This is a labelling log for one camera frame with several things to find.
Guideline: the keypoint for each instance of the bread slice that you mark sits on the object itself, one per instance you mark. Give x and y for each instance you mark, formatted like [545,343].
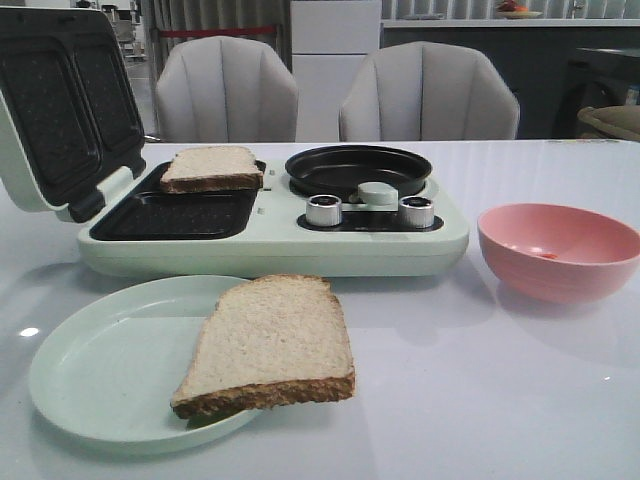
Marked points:
[273,341]
[210,169]

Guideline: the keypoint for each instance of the pink plastic bowl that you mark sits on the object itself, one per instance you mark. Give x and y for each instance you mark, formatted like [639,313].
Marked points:
[596,254]

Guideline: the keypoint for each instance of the green breakfast maker lid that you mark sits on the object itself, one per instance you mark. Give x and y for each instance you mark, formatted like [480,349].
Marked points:
[69,121]

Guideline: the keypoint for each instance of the green breakfast maker base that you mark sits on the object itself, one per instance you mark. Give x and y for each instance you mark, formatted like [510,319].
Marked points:
[147,233]

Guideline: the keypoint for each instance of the left silver control knob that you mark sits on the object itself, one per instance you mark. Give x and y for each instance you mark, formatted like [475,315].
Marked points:
[323,210]

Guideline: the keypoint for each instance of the silver control knob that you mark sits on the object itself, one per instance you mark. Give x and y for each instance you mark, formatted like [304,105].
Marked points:
[323,210]
[416,212]

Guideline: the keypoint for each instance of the black round frying pan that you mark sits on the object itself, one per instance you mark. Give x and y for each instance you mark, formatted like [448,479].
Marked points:
[340,169]

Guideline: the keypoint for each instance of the right silver control knob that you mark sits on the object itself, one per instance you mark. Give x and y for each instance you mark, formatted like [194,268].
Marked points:
[416,212]

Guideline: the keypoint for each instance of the right grey upholstered chair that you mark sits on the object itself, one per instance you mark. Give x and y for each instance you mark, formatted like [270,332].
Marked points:
[426,91]

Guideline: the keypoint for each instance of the grey upholstered chair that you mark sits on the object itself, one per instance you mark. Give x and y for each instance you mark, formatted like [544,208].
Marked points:
[226,90]
[426,91]

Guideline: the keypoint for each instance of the left grey upholstered chair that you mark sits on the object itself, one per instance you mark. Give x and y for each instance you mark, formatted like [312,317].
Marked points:
[226,90]

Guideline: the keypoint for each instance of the white cabinet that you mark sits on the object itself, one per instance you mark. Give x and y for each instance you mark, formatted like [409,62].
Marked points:
[329,40]

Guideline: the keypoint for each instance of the red barrier belt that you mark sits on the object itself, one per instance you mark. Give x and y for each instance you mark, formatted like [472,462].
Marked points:
[232,32]

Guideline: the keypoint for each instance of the light green round plate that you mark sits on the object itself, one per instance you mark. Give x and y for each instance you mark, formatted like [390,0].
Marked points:
[105,375]

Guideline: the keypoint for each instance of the fruit plate on counter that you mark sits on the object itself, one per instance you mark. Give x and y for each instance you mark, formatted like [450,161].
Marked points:
[512,10]

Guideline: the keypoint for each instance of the tan cushion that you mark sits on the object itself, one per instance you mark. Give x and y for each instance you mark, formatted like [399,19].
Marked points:
[619,122]

